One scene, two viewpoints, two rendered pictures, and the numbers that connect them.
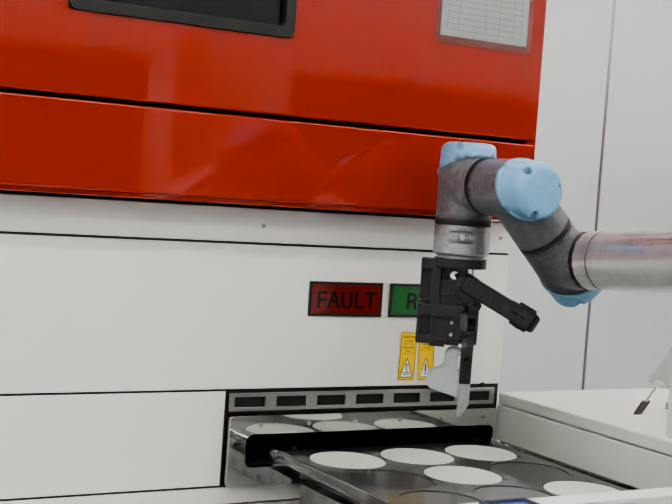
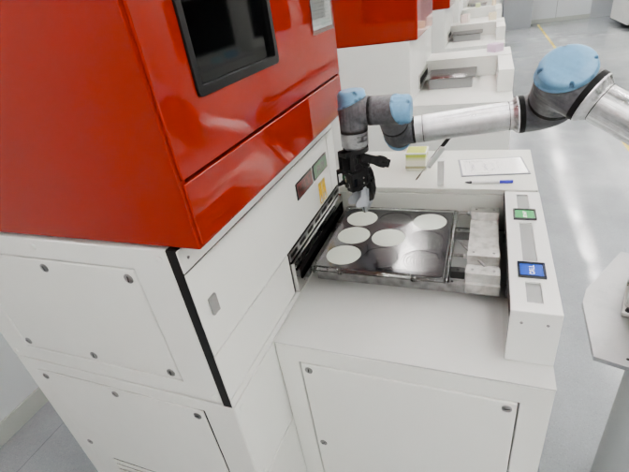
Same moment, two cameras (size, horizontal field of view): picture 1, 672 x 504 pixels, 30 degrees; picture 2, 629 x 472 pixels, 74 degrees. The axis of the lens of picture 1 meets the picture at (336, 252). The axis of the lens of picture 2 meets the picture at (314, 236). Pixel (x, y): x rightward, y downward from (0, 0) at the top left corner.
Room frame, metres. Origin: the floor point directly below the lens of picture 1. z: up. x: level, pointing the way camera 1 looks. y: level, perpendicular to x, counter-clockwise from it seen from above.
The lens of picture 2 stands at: (0.85, 0.60, 1.55)
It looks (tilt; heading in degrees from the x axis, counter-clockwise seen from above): 30 degrees down; 325
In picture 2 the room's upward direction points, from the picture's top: 9 degrees counter-clockwise
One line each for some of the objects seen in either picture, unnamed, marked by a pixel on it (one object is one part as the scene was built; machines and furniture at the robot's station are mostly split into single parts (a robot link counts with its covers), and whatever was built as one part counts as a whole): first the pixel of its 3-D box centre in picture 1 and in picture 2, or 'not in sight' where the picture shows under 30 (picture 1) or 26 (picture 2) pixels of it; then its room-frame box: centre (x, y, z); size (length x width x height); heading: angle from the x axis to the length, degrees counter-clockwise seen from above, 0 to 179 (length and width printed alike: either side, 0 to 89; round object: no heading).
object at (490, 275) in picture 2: not in sight; (482, 274); (1.29, -0.19, 0.89); 0.08 x 0.03 x 0.03; 30
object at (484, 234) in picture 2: not in sight; (483, 250); (1.37, -0.33, 0.87); 0.36 x 0.08 x 0.03; 120
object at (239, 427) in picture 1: (367, 444); (321, 237); (1.76, -0.06, 0.89); 0.44 x 0.02 x 0.10; 120
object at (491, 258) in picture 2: not in sight; (483, 257); (1.33, -0.26, 0.89); 0.08 x 0.03 x 0.03; 30
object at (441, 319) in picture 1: (451, 302); (355, 168); (1.68, -0.16, 1.11); 0.09 x 0.08 x 0.12; 84
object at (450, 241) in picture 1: (461, 242); (355, 140); (1.67, -0.17, 1.19); 0.08 x 0.08 x 0.05
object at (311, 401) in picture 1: (368, 398); (316, 218); (1.77, -0.06, 0.96); 0.44 x 0.01 x 0.02; 120
